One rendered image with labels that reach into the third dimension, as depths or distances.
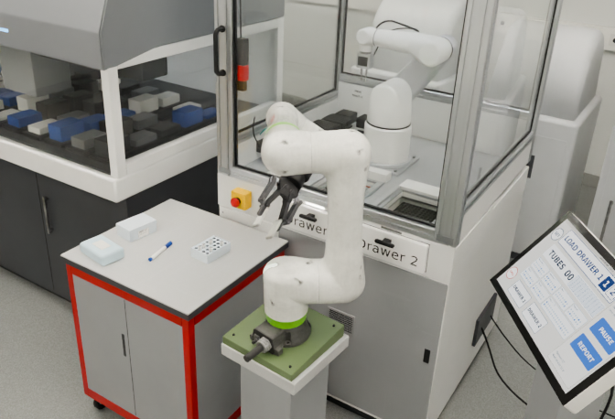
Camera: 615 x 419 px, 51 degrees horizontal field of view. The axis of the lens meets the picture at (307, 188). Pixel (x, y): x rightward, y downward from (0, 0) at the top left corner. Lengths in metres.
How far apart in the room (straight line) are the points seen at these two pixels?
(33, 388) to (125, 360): 0.69
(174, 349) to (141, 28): 1.23
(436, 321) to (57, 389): 1.67
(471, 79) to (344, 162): 0.55
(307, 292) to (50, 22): 1.51
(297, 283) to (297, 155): 0.39
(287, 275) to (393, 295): 0.69
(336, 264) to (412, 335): 0.74
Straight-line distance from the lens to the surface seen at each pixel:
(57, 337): 3.39
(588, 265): 1.83
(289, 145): 1.61
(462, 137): 2.04
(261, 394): 2.06
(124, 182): 2.74
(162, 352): 2.35
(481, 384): 3.14
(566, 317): 1.77
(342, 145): 1.61
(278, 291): 1.81
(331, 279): 1.81
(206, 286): 2.24
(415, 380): 2.56
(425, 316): 2.37
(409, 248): 2.24
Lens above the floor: 2.02
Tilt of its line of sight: 25 degrees down
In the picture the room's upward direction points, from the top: 3 degrees clockwise
